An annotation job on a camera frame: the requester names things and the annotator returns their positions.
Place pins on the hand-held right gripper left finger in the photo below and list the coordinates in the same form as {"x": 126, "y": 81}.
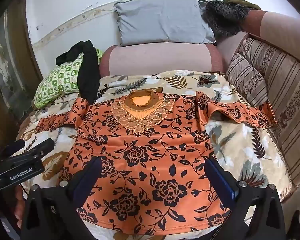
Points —
{"x": 86, "y": 180}

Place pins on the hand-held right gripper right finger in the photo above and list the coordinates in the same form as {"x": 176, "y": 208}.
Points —
{"x": 220, "y": 180}

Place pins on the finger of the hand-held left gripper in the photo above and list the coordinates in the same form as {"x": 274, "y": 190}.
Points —
{"x": 15, "y": 146}
{"x": 43, "y": 146}

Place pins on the orange floral blouse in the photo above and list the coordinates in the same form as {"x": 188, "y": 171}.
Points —
{"x": 145, "y": 155}

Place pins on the person's left hand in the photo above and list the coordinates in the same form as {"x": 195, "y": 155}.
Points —
{"x": 18, "y": 205}

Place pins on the leaf-print blanket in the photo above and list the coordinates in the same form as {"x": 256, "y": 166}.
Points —
{"x": 240, "y": 142}

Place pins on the green patterned pillow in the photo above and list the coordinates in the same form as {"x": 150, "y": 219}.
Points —
{"x": 60, "y": 80}

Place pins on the wooden glass-door cabinet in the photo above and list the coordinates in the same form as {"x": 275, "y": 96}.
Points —
{"x": 10, "y": 67}

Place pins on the black garment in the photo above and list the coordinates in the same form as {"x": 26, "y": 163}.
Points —
{"x": 90, "y": 75}

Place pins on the striped brown blanket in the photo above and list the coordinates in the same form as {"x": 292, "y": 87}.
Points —
{"x": 290, "y": 92}
{"x": 245, "y": 80}

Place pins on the pink bolster cushion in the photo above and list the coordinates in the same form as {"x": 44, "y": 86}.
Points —
{"x": 160, "y": 57}

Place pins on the dark furry cushion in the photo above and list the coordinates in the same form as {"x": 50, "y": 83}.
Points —
{"x": 225, "y": 17}

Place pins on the pink and brown sofa bolster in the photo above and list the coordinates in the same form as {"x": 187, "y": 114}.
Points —
{"x": 277, "y": 27}

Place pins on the grey pillow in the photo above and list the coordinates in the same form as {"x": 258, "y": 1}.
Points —
{"x": 162, "y": 22}

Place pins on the olive green cloth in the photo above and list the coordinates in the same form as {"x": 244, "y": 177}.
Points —
{"x": 242, "y": 3}

